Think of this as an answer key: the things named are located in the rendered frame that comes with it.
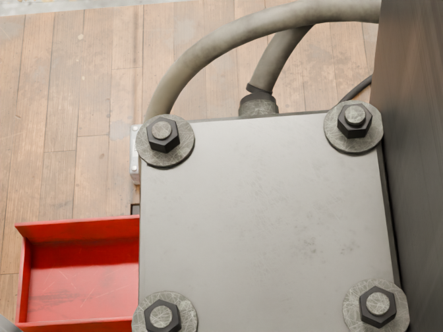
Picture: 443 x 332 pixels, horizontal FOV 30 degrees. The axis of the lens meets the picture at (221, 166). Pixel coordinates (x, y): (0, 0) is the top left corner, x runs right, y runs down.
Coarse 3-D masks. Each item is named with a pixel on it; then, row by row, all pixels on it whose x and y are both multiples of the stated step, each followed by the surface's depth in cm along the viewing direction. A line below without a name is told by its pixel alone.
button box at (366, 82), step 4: (368, 76) 102; (364, 80) 102; (368, 80) 102; (360, 84) 102; (364, 84) 102; (368, 84) 102; (356, 88) 101; (360, 88) 101; (352, 92) 101; (356, 92) 101; (344, 96) 101; (348, 96) 101; (352, 96) 101; (340, 100) 101; (344, 100) 101; (348, 100) 101
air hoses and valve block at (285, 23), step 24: (312, 0) 31; (336, 0) 31; (360, 0) 31; (240, 24) 31; (264, 24) 31; (288, 24) 31; (312, 24) 33; (192, 48) 32; (216, 48) 32; (288, 48) 32; (168, 72) 33; (192, 72) 33; (264, 72) 33; (168, 96) 34; (144, 120) 36
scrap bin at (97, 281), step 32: (32, 224) 91; (64, 224) 91; (96, 224) 92; (128, 224) 92; (32, 256) 96; (64, 256) 95; (96, 256) 95; (128, 256) 94; (32, 288) 94; (64, 288) 93; (96, 288) 93; (128, 288) 93; (32, 320) 92; (64, 320) 86; (96, 320) 85; (128, 320) 85
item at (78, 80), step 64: (256, 0) 110; (0, 64) 109; (64, 64) 108; (128, 64) 107; (256, 64) 106; (320, 64) 105; (0, 128) 105; (64, 128) 104; (128, 128) 103; (0, 192) 100; (64, 192) 100; (128, 192) 99; (0, 256) 96
